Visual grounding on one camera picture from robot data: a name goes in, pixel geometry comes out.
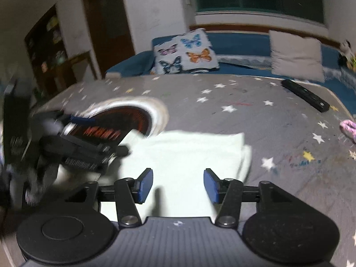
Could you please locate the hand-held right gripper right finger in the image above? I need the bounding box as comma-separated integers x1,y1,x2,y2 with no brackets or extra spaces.
203,168,320,227

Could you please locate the dark wooden bookshelf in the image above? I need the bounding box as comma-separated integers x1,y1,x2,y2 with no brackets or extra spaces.
24,6,78,96

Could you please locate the beige pillow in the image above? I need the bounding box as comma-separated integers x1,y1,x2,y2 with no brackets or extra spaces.
269,30,325,83

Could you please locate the pale green shirt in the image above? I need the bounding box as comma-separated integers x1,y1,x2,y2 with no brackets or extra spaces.
57,130,252,221

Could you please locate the pink cloth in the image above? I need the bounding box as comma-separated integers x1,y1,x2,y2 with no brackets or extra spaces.
340,119,356,144

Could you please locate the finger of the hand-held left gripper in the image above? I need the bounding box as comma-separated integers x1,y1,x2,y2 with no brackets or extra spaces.
58,113,97,126
92,143,131,160

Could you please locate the dark brown door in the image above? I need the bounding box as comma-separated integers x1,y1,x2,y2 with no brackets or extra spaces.
81,0,136,80

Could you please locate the black cloth with red print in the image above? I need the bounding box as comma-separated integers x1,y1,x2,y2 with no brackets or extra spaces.
36,97,171,146

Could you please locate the butterfly print pillow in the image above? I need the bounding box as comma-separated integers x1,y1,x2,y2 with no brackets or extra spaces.
152,28,220,75

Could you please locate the panda plush toy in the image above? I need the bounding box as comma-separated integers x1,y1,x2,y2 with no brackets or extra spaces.
339,39,356,62

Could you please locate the wooden chair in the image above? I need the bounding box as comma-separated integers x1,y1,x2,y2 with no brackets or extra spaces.
67,51,97,89

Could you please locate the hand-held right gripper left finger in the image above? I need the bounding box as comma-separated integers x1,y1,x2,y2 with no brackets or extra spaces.
64,168,154,227

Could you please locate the grey star print table cover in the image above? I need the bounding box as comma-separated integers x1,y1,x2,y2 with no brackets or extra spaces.
0,74,356,267

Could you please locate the blue sofa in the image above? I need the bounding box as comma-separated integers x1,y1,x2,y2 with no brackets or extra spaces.
105,32,356,117

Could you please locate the long black remote control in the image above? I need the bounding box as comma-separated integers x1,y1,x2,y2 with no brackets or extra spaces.
281,79,330,113

